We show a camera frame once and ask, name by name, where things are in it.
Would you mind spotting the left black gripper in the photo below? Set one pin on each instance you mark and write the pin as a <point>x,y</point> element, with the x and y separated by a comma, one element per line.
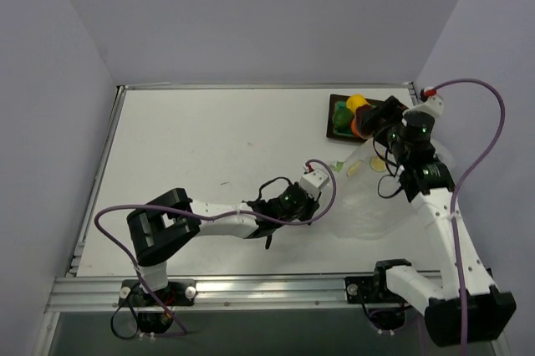
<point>307,209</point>

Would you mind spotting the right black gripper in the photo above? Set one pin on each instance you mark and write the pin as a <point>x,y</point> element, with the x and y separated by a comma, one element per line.
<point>385,113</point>

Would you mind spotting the yellow fake pear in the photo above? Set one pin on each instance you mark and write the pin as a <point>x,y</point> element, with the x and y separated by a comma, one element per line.
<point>356,101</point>

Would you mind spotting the green fake lime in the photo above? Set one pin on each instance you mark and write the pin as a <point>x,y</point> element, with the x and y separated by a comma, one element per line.
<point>342,118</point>

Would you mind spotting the clear plastic bag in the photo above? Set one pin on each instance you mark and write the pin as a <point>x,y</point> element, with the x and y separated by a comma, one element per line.
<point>362,209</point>

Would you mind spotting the orange fake persimmon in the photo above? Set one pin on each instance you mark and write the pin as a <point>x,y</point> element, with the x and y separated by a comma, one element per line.
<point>353,128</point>

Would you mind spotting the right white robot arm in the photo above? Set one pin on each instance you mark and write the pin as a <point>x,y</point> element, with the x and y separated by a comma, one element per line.
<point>467,307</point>

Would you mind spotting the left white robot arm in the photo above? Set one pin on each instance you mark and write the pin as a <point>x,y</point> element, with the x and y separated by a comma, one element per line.
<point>173,219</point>

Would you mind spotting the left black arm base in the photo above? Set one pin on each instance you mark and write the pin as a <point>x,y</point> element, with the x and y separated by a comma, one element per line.
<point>133,297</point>

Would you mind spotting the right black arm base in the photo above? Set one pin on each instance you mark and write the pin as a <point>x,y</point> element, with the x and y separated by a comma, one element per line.
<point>385,312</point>

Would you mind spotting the square black teal plate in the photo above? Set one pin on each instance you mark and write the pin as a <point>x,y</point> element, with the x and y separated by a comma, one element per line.
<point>337,101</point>

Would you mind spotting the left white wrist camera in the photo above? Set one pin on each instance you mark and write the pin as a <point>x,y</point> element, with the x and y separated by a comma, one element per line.
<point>313,182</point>

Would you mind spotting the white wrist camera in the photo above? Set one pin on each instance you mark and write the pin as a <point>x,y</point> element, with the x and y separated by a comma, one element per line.
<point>313,182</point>
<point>430,102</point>

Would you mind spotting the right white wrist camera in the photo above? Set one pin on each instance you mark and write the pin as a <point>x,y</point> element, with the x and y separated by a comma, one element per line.
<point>430,102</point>

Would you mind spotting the aluminium front rail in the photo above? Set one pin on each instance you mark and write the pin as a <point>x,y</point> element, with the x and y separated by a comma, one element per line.
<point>222,292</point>

